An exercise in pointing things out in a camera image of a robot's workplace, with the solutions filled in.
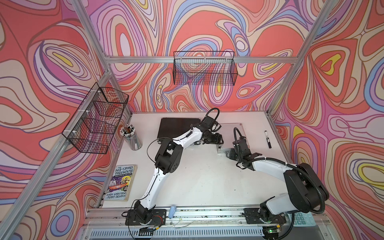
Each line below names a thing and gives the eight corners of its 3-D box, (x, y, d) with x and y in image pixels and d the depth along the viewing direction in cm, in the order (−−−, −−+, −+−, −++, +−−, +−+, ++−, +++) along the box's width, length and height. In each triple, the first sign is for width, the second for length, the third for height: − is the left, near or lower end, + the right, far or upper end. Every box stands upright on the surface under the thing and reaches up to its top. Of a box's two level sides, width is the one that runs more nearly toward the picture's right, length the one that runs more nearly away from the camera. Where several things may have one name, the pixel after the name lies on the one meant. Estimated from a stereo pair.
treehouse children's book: (103, 201, 80) (100, 199, 78) (115, 166, 93) (113, 164, 90) (128, 201, 80) (126, 199, 77) (137, 166, 93) (136, 164, 90)
